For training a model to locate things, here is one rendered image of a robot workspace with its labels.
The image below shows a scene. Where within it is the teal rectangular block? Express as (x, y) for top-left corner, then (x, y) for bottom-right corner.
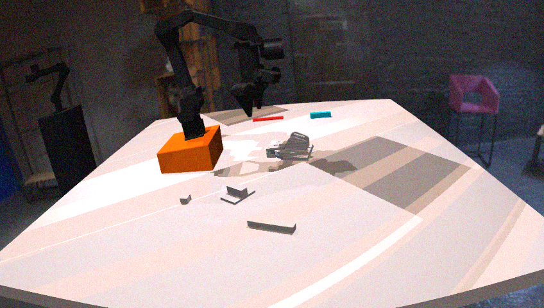
(310, 111), (332, 119)

